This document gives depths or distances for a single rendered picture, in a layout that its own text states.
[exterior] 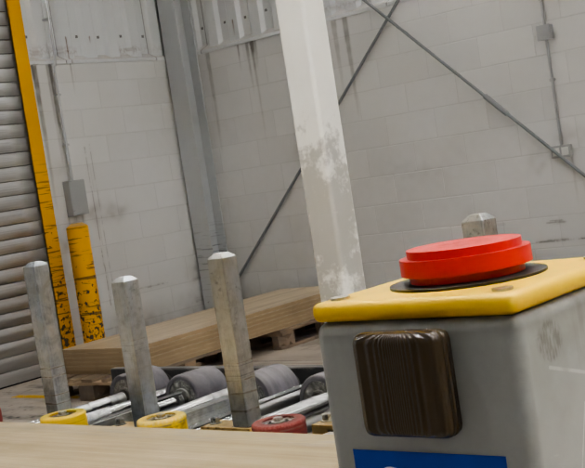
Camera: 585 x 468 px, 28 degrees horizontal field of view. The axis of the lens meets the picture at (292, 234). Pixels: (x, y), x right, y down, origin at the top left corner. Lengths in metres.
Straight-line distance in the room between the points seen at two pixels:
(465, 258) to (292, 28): 1.29
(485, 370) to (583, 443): 0.04
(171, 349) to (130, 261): 2.27
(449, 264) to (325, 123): 1.27
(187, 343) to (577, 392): 7.47
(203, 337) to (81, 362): 0.83
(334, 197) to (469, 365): 1.28
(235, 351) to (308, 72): 0.55
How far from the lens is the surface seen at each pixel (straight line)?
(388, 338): 0.32
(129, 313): 2.11
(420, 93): 8.92
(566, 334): 0.34
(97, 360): 7.77
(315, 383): 2.34
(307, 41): 1.60
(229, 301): 1.93
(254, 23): 9.91
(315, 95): 1.59
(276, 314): 8.47
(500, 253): 0.34
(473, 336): 0.32
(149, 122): 10.15
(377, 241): 9.27
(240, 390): 1.95
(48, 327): 2.31
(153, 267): 10.00
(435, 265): 0.34
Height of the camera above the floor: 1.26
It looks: 3 degrees down
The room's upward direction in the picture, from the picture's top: 9 degrees counter-clockwise
